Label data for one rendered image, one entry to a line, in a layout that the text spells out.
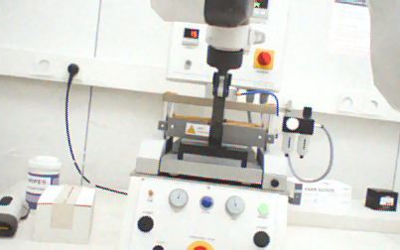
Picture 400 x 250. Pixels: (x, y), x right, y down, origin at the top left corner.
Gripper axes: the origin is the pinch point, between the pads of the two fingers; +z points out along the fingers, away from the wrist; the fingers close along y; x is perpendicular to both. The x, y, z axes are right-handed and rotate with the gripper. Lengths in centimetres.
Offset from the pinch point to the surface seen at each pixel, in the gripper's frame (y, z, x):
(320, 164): -68, 37, 40
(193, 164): 5.6, 4.4, -4.0
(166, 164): 5.9, 5.1, -9.8
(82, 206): 7.9, 17.4, -27.6
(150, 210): 12.4, 13.0, -11.5
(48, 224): 11.1, 21.1, -34.4
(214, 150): 4.4, 1.1, 0.3
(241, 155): 4.4, 1.4, 6.1
